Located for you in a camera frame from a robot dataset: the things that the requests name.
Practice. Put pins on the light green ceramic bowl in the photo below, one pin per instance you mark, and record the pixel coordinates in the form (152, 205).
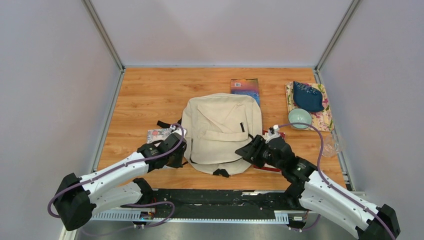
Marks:
(299, 118)

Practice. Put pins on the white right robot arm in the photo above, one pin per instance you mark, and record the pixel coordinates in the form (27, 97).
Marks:
(314, 191)

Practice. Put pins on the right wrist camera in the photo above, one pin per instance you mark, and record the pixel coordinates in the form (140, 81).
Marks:
(273, 133)

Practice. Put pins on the beige canvas backpack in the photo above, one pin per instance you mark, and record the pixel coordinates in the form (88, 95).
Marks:
(217, 125)

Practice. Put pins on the red and white book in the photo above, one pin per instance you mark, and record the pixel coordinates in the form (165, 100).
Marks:
(267, 167)

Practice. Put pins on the clear drinking glass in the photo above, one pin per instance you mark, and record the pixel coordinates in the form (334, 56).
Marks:
(333, 144)

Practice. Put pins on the dark blue embroidered pouch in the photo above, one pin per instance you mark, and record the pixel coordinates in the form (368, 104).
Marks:
(307, 97)

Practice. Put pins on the floral cover paperback book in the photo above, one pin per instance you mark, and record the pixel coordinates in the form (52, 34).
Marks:
(162, 134)

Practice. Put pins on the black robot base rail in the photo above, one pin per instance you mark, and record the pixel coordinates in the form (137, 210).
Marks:
(224, 205)

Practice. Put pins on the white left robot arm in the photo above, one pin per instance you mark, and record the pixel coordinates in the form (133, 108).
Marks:
(78, 199)

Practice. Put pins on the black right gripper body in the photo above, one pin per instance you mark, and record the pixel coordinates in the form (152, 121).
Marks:
(262, 155)

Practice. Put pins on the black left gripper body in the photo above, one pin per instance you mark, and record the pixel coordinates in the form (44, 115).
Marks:
(175, 160)

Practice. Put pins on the blue sunset cover book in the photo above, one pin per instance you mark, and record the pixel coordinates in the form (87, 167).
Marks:
(249, 87)

